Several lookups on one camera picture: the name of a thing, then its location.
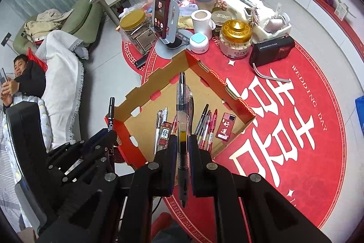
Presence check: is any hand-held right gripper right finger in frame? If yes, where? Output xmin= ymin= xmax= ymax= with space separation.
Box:
xmin=190 ymin=135 xmax=332 ymax=243

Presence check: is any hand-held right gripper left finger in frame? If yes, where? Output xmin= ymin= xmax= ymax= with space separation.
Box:
xmin=37 ymin=135 xmax=178 ymax=243

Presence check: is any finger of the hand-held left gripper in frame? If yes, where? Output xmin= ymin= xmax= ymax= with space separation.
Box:
xmin=47 ymin=130 xmax=118 ymax=172
xmin=55 ymin=158 xmax=116 ymax=209

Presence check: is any red lighter with gold print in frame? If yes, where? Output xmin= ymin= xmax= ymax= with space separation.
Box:
xmin=159 ymin=121 xmax=174 ymax=148

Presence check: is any silver pen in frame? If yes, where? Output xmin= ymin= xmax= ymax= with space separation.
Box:
xmin=154 ymin=110 xmax=162 ymax=155

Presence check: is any black marker pen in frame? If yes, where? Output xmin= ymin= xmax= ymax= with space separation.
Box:
xmin=107 ymin=97 xmax=116 ymax=158

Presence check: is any pink grip pen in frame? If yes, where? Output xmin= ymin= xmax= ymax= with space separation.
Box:
xmin=199 ymin=110 xmax=212 ymax=147

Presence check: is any clear red pen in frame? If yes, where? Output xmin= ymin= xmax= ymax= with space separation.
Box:
xmin=207 ymin=109 xmax=219 ymax=153

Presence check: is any red cardboard box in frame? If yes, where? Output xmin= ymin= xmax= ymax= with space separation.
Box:
xmin=105 ymin=49 xmax=256 ymax=169

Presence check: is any thin black pen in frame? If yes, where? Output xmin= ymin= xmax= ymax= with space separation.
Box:
xmin=195 ymin=103 xmax=210 ymax=136

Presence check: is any clear black pen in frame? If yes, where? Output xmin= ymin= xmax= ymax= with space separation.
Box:
xmin=176 ymin=72 xmax=194 ymax=209

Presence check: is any white fringed blanket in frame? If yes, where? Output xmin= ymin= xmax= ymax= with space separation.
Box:
xmin=42 ymin=30 xmax=86 ymax=144

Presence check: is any dark blue cloth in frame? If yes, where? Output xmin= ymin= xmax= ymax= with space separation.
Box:
xmin=159 ymin=220 xmax=197 ymax=243

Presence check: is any small black device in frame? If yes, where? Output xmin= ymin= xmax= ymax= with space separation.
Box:
xmin=135 ymin=56 xmax=149 ymax=69

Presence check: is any light blue round case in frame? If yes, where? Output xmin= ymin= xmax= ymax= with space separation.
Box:
xmin=189 ymin=33 xmax=210 ymax=55

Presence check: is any yellow-lid plastic jar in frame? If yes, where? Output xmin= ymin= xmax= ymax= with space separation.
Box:
xmin=119 ymin=10 xmax=157 ymax=55

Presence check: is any green sofa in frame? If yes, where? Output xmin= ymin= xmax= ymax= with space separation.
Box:
xmin=13 ymin=0 xmax=103 ymax=56

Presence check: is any beige cloth pile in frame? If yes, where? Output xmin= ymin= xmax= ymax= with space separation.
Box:
xmin=24 ymin=9 xmax=75 ymax=33

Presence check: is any gold-lid glass jar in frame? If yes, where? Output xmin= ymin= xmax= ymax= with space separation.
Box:
xmin=219 ymin=19 xmax=254 ymax=59

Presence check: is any grey phone stand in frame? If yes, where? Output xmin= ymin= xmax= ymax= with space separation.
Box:
xmin=155 ymin=0 xmax=194 ymax=59

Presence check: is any black radio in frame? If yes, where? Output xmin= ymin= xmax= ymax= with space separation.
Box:
xmin=249 ymin=36 xmax=296 ymax=71

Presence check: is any round red printed mat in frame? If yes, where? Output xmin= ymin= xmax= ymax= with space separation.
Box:
xmin=122 ymin=38 xmax=352 ymax=243

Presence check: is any dark glass jar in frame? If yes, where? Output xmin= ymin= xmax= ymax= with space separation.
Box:
xmin=212 ymin=11 xmax=229 ymax=39

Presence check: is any red phone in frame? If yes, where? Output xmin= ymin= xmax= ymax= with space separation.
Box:
xmin=153 ymin=0 xmax=172 ymax=39

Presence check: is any bunch of keys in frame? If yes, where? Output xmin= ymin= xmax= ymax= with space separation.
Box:
xmin=250 ymin=5 xmax=261 ymax=31

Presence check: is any clear zip plastic bag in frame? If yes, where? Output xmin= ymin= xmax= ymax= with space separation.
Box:
xmin=170 ymin=0 xmax=218 ymax=20

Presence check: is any blue plastic bag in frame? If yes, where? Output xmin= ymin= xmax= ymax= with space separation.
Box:
xmin=354 ymin=95 xmax=364 ymax=131

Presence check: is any grey strap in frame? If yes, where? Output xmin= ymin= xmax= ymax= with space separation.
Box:
xmin=254 ymin=63 xmax=291 ymax=84

